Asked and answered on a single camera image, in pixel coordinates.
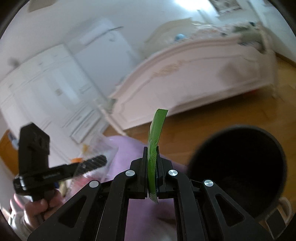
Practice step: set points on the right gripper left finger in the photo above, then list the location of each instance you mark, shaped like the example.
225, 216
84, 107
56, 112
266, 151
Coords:
139, 187

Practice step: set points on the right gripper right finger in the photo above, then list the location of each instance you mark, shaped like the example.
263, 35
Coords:
163, 190

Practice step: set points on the green snack wrapper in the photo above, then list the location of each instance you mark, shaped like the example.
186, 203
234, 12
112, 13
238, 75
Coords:
153, 140

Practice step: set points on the black round trash bin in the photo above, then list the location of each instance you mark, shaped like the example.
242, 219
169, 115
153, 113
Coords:
246, 162

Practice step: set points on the left hand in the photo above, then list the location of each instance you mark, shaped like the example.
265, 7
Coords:
36, 212

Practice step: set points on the orange wooden door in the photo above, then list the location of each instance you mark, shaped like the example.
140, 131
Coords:
8, 153

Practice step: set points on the white wardrobe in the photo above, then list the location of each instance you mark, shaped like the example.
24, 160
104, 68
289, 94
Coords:
53, 91

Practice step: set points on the white ornate bed frame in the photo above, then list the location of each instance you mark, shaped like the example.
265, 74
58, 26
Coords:
189, 64

